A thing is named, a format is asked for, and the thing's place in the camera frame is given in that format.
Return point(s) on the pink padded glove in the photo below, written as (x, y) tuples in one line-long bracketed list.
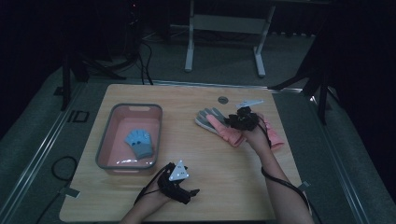
[(274, 133), (225, 132)]

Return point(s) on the grey tape piece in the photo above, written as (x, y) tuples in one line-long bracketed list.
[(70, 192), (304, 184)]

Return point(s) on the pink basin with grey rim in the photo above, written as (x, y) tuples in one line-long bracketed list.
[(123, 137)]

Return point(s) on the blue knitted glove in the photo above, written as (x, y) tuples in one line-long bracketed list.
[(139, 142)]

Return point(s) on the metal floor rail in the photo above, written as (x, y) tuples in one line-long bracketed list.
[(339, 155), (199, 83), (40, 146)]

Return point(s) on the person's left hand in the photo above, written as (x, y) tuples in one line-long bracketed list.
[(152, 199)]

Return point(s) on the person's right hand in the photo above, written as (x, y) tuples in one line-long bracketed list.
[(257, 140)]

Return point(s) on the grey table grommet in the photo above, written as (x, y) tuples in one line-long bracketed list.
[(223, 100)]

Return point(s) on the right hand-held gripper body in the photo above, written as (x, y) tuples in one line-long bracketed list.
[(246, 119)]

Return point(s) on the white desk frame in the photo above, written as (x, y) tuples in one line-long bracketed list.
[(229, 23)]

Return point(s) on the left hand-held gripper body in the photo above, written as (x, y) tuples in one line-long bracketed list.
[(174, 183)]

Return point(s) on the black tripod stand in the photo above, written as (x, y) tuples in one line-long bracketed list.
[(314, 77), (74, 74)]

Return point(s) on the grey glove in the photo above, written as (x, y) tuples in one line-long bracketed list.
[(205, 119)]

